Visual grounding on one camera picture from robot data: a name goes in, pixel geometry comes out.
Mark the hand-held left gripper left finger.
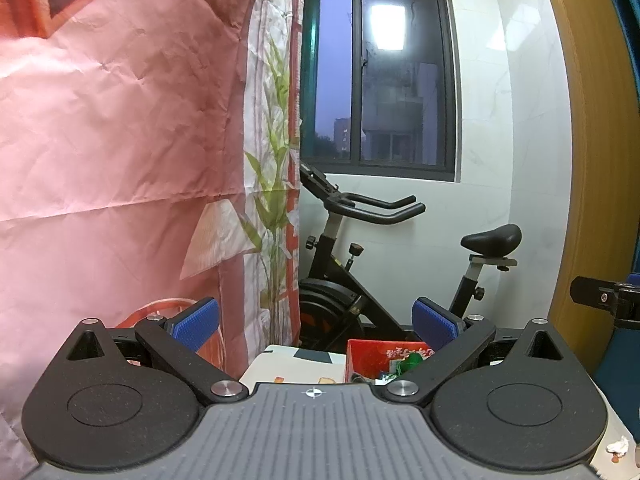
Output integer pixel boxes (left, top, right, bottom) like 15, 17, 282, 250
65, 296, 251, 406

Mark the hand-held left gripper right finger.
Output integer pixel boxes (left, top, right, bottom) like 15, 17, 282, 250
385, 296, 577, 406

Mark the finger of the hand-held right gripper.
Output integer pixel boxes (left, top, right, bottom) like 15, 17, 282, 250
569, 272, 640, 332

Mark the green fabric pouch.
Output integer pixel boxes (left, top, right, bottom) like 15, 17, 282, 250
394, 352, 426, 377

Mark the red strawberry print box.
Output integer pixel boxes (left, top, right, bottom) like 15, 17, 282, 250
345, 338, 437, 386

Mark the printed tablecloth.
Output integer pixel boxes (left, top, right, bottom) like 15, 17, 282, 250
240, 343, 352, 386

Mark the black exercise bike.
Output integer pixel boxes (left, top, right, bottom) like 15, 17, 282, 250
297, 162, 524, 354

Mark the dark framed window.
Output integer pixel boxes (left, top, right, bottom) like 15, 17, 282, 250
295, 0, 459, 184

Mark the wooden door frame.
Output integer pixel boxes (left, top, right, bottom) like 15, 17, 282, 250
536, 0, 640, 334

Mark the pink bamboo wall poster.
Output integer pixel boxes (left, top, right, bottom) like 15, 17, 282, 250
0, 0, 307, 480

